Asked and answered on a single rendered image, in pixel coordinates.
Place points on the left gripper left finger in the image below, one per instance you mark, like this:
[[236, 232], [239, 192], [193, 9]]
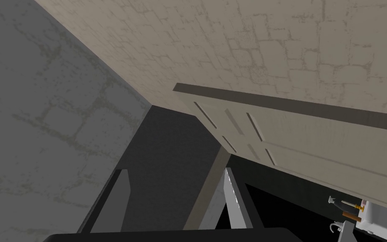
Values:
[[111, 208]]

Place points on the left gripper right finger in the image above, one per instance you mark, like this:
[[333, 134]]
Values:
[[235, 211]]

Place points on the beige panelled door leaf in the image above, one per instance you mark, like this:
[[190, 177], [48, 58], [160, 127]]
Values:
[[314, 151]]

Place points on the white bathroom sink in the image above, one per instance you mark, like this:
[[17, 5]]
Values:
[[381, 218]]

